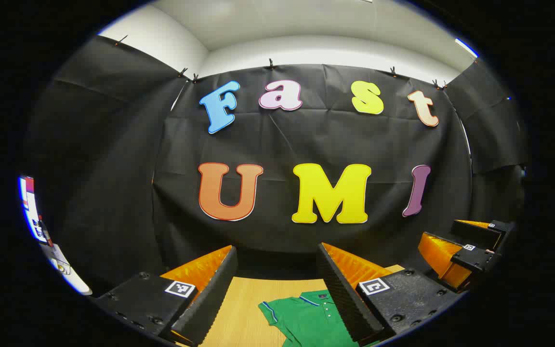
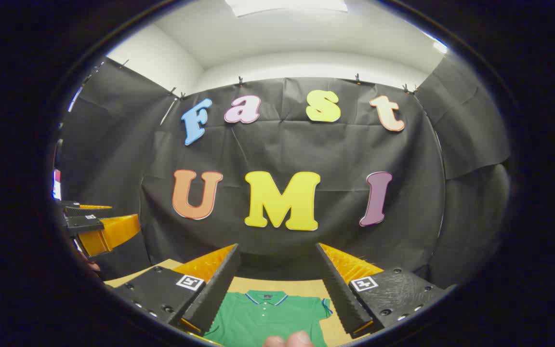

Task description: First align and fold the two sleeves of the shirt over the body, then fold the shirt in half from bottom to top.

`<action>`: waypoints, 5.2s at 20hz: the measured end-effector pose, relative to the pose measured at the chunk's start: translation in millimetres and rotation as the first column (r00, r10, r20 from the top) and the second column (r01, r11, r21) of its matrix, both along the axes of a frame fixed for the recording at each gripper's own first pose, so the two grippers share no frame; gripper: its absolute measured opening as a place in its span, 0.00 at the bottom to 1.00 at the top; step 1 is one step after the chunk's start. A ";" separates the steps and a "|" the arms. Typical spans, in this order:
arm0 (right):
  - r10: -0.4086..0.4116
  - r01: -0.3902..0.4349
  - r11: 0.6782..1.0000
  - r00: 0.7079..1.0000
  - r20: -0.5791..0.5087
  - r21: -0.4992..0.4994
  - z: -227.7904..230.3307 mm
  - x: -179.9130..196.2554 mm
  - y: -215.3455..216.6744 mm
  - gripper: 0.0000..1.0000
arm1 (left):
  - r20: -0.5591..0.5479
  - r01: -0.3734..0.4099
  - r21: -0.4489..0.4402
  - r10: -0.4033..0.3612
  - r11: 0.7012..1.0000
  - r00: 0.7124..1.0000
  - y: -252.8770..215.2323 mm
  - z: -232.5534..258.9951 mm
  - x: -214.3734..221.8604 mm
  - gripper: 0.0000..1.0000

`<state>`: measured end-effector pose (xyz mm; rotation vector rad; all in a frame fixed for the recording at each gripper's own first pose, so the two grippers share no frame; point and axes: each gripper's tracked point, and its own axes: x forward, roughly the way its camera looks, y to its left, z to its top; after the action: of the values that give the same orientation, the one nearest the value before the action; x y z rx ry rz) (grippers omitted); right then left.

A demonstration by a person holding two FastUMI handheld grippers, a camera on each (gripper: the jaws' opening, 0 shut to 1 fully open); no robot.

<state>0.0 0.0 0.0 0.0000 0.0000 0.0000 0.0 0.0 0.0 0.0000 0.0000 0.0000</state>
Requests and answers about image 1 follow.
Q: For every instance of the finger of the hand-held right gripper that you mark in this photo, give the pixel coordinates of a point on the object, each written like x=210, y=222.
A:
x=475, y=260
x=475, y=233

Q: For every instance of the black backdrop cloth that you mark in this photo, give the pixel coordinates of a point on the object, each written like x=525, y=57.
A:
x=282, y=140

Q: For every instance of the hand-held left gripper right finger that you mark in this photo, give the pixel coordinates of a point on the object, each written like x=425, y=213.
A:
x=345, y=299

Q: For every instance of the bright white panel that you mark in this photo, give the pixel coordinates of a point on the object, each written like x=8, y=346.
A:
x=29, y=212

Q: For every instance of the green T-shirt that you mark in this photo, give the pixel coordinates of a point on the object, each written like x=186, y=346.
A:
x=306, y=318

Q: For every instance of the row of black cloth clips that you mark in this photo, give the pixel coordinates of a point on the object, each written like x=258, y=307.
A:
x=271, y=63

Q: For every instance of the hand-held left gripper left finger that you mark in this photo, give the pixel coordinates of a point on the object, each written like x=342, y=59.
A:
x=215, y=294

